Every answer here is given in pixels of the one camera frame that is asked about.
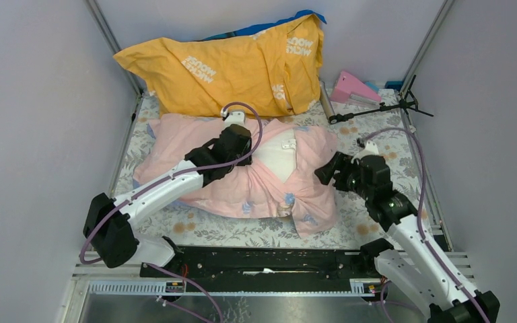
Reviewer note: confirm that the pink wedge block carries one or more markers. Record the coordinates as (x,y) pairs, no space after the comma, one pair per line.
(348,89)

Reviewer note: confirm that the metal cylinder rod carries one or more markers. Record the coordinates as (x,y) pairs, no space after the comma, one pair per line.
(326,103)

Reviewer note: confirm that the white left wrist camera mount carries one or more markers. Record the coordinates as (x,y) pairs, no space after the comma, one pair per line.
(233,117)

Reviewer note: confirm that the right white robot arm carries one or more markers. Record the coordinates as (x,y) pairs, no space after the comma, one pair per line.
(439,290)

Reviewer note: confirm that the yellow Mickey Mouse pillow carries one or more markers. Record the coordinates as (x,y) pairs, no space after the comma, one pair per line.
(275,70)

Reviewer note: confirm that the blue cloth behind pillow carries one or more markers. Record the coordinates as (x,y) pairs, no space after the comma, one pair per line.
(254,29)

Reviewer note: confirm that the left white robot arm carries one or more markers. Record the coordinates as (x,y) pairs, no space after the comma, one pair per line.
(110,228)

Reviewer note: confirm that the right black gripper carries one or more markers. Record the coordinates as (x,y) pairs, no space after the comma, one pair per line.
(338,161)

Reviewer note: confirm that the white pillow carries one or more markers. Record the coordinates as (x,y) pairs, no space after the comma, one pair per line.
(278,154)

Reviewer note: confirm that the black tripod stand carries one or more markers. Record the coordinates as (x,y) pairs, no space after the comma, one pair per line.
(407,102)

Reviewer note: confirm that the blue Elsa pillowcase pink inside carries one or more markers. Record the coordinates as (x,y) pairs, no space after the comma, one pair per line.
(249,191)

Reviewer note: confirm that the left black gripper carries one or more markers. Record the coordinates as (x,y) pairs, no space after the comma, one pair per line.
(246,161)

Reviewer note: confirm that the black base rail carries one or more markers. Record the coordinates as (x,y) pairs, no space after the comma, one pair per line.
(274,270)

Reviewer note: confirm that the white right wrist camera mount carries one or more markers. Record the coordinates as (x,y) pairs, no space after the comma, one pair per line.
(367,148)

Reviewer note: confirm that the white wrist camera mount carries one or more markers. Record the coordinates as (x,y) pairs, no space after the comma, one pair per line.
(233,117)
(367,148)

